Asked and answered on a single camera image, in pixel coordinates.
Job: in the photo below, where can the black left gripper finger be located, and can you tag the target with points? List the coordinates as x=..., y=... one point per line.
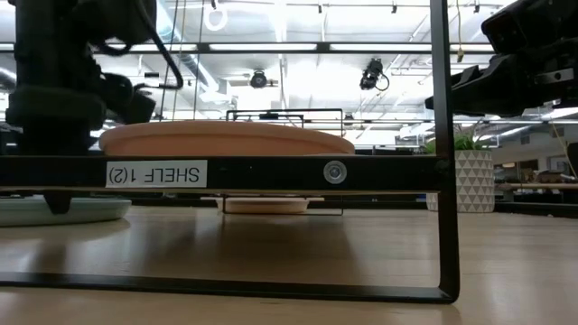
x=56, y=142

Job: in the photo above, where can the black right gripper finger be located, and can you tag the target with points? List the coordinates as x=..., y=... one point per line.
x=465, y=92

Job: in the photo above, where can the peach plate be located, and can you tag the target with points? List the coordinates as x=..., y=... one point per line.
x=226, y=137

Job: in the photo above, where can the white shelf label sticker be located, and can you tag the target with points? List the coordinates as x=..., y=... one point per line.
x=156, y=174

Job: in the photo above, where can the silver shelf bolt washer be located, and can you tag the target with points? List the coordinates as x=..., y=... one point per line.
x=335, y=172

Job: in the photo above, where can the pale green plate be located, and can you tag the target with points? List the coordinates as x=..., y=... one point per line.
x=99, y=211

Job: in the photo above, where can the white triangle-patterned planter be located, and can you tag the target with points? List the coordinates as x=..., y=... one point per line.
x=474, y=180

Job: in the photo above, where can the cream plate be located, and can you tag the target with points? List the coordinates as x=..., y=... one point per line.
x=264, y=206

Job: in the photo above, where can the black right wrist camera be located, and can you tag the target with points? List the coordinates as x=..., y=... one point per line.
x=510, y=25

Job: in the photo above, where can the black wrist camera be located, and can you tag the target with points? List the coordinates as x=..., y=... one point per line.
x=510, y=25
x=131, y=101

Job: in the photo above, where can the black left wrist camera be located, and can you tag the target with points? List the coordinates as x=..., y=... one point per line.
x=131, y=101

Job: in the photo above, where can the black overhead frame beam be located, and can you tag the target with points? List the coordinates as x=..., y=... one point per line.
x=271, y=47

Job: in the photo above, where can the black metal shelf frame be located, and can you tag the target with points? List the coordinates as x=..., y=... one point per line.
x=271, y=173

